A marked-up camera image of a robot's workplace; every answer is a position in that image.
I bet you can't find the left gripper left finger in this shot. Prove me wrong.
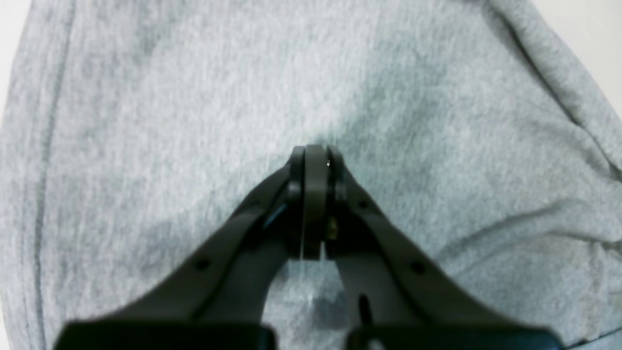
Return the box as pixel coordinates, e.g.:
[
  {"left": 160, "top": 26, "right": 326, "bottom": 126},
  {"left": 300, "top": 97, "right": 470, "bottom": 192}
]
[{"left": 55, "top": 145, "right": 327, "bottom": 350}]

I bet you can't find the grey T-shirt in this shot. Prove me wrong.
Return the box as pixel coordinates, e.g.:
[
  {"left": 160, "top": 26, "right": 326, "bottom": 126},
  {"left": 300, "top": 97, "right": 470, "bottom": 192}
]
[{"left": 1, "top": 0, "right": 621, "bottom": 350}]

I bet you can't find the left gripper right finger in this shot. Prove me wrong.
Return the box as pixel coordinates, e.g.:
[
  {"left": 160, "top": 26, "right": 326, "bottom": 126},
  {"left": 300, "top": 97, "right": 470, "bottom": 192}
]
[{"left": 327, "top": 146, "right": 564, "bottom": 350}]

